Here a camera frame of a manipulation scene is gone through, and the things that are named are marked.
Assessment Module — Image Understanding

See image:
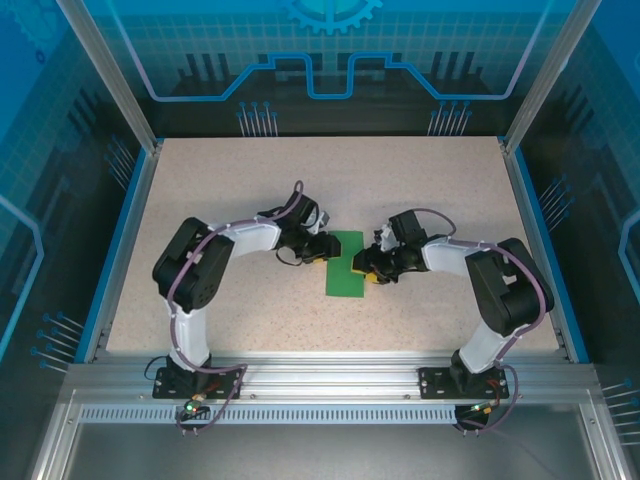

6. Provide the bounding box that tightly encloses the right cable connector with LED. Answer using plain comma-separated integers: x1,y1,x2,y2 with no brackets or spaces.
467,399,503,417

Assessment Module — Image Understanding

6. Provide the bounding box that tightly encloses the aluminium frame post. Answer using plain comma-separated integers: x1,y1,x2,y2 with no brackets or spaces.
502,0,605,156
55,0,164,154

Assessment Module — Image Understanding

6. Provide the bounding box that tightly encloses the cable connector with led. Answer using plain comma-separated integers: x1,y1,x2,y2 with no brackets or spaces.
180,393,210,420
467,399,503,417

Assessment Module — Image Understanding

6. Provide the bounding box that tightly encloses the green paper sheet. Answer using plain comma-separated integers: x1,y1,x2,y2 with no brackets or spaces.
323,229,367,299

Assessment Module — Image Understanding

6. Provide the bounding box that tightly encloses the blue right base strip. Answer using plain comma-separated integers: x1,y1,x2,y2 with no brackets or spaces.
513,147,592,364

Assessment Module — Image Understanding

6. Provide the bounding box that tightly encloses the grey metal bottom tray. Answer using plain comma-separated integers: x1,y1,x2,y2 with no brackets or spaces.
29,389,640,480

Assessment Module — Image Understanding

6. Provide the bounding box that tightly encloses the blue base strip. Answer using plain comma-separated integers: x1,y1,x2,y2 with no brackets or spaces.
513,147,592,364
73,147,151,364

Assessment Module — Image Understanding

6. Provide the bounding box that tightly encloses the aluminium left frame post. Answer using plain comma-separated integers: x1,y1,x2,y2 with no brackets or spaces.
55,0,164,154

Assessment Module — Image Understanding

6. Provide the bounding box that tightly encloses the blue left base strip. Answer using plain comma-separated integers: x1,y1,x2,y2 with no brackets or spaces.
73,147,151,364

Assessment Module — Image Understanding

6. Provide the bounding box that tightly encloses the aluminium right side rail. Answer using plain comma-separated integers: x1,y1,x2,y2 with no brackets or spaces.
501,139,574,364

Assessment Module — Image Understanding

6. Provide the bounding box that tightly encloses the left cable connector with LED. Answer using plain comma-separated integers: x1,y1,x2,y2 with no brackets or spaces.
180,393,210,420

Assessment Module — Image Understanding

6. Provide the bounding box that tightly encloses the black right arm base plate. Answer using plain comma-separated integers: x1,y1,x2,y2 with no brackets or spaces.
418,367,511,400

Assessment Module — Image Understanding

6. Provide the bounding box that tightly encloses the aluminium mounting beam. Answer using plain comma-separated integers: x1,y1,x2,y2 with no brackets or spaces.
64,349,601,401

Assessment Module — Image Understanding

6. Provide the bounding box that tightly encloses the aluminium rail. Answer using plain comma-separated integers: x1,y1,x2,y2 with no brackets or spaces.
92,142,164,364
501,139,574,364

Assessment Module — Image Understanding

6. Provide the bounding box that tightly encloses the thin black cable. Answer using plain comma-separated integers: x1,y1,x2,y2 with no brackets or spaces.
143,355,169,387

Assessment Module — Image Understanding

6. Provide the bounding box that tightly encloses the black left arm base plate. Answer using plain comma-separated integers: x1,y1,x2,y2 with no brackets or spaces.
152,365,246,400

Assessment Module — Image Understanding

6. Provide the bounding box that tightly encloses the aluminium left side rail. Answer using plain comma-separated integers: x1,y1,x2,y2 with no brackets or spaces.
92,142,164,364

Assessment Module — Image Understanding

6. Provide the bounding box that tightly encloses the aluminium right frame post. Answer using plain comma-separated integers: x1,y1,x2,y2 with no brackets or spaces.
502,0,605,156

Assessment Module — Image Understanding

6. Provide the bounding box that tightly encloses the slotted grey cable duct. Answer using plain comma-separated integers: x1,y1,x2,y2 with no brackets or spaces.
78,405,459,426

